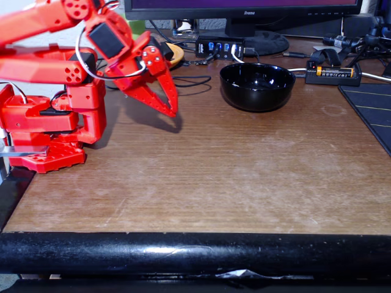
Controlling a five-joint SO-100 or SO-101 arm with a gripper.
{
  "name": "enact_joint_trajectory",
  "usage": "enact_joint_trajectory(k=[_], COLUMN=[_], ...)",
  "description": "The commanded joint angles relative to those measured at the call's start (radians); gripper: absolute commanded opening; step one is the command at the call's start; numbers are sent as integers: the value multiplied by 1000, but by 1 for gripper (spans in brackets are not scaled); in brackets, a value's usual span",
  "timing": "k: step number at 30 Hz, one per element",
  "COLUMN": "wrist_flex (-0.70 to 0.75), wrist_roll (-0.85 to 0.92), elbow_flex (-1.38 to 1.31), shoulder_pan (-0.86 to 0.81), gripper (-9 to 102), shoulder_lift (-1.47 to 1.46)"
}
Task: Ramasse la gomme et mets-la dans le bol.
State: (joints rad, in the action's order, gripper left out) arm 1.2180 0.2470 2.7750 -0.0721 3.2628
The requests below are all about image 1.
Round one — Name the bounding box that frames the yellow dish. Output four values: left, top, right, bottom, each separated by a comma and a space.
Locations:
164, 42, 185, 70

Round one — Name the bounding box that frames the green cup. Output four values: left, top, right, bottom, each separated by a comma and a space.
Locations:
128, 20, 147, 40

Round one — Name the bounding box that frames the clear plastic holder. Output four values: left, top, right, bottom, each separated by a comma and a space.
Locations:
171, 18, 200, 39

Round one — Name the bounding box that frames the black usb hub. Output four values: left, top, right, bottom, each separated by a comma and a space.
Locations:
195, 35, 245, 61

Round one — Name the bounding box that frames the black bowl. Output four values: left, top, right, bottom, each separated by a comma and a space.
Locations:
219, 62, 296, 113

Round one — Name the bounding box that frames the black computer monitor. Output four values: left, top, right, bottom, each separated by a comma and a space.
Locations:
124, 0, 364, 57

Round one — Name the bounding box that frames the metal clamp bar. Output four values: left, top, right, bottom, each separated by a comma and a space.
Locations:
0, 145, 49, 158

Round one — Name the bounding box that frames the black table edge bar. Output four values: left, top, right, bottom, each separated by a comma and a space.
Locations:
0, 231, 391, 275

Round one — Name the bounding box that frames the black battery charger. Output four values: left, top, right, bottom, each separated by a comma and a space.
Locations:
304, 60, 363, 87

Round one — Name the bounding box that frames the yellow and black battery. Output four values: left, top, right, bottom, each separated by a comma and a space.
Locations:
316, 66, 354, 77

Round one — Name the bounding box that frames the black flashlight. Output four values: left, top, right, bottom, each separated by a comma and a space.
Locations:
323, 32, 367, 49

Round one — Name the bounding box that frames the black tripod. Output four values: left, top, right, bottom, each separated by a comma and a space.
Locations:
351, 15, 391, 68

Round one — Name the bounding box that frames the black mat with yellow lines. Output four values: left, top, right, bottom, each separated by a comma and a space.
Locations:
338, 82, 391, 156

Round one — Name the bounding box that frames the white and black servo wire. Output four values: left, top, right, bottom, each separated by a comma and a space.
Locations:
75, 27, 148, 81

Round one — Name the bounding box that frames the thin black cable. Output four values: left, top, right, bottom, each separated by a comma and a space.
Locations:
172, 75, 212, 89

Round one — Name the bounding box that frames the black usb plug cable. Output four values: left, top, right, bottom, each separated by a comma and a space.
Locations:
182, 45, 221, 67

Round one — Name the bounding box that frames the white cable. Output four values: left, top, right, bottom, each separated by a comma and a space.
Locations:
231, 45, 306, 74
361, 72, 391, 84

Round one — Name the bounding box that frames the white base wire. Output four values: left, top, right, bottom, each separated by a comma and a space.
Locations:
0, 81, 28, 104

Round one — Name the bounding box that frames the black jack plug cable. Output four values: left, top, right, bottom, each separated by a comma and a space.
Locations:
270, 51, 311, 59

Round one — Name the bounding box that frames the black strap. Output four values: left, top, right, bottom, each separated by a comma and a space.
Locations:
310, 48, 343, 67

